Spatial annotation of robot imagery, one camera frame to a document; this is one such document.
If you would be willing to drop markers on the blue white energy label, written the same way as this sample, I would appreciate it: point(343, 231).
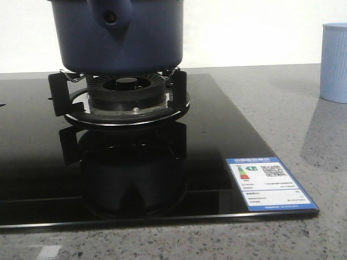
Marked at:
point(267, 185)

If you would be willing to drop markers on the light blue ribbed cup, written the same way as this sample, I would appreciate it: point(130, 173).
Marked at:
point(333, 63)

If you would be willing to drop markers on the dark blue cooking pot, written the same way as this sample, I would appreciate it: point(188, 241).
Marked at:
point(119, 37)

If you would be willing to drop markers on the black glass gas stove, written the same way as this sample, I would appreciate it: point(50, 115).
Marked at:
point(57, 176)

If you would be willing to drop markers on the black gas burner head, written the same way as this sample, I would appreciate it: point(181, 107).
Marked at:
point(122, 93)

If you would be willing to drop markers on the black metal pot support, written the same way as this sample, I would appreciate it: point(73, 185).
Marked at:
point(71, 100)

